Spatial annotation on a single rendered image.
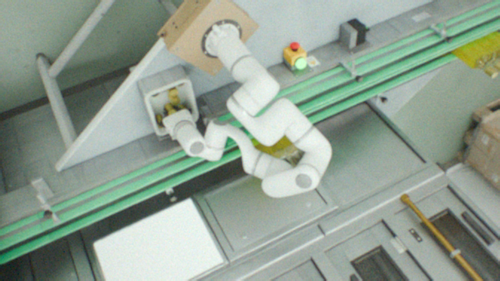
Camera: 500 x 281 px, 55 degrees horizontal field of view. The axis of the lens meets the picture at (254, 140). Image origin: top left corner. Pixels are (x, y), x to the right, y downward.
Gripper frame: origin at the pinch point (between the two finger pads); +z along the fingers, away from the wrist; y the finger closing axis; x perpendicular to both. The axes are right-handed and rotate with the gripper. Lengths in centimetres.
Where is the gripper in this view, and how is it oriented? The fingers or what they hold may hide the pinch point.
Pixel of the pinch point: (171, 111)
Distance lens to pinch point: 183.4
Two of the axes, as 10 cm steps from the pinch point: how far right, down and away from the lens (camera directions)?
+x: -2.2, -7.7, -6.0
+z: -4.3, -4.7, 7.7
